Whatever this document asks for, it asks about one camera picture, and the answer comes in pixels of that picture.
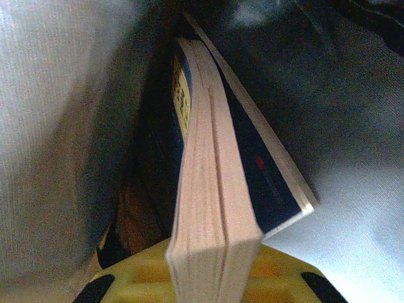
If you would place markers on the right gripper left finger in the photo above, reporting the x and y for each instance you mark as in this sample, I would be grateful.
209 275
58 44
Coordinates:
139 277

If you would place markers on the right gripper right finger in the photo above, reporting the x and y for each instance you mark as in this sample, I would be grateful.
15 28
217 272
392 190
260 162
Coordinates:
284 281

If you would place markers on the navy blue book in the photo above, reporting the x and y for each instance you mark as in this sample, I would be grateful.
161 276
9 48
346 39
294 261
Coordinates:
205 189

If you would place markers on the beige fabric backpack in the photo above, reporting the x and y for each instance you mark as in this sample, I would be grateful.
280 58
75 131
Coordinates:
47 126

